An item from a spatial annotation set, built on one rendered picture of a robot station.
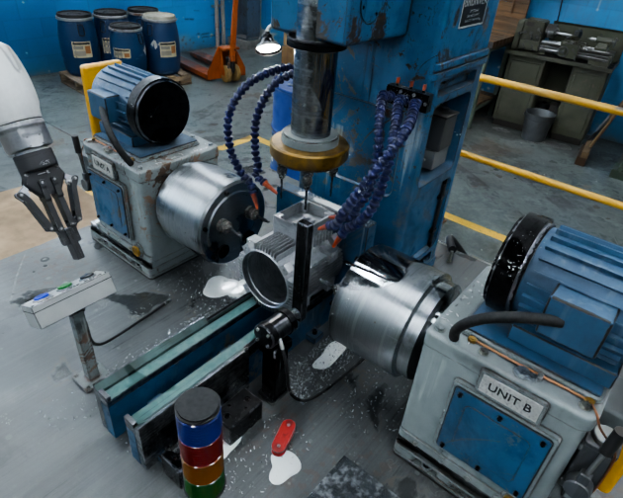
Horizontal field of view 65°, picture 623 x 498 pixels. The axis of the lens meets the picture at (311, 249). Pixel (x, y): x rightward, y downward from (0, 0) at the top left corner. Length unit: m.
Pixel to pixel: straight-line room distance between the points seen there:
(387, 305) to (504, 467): 0.35
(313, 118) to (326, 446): 0.71
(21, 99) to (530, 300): 0.99
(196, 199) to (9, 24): 5.47
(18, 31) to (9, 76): 5.56
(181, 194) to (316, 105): 0.47
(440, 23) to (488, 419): 0.77
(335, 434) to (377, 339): 0.27
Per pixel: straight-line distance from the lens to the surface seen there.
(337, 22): 1.00
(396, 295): 1.00
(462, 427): 1.00
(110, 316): 1.48
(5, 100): 1.13
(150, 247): 1.53
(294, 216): 1.27
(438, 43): 1.14
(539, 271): 0.86
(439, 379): 0.97
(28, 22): 6.72
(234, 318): 1.25
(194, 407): 0.69
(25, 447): 1.26
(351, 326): 1.04
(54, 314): 1.14
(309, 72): 1.05
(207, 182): 1.33
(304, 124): 1.08
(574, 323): 0.83
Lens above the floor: 1.76
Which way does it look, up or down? 34 degrees down
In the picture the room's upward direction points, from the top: 5 degrees clockwise
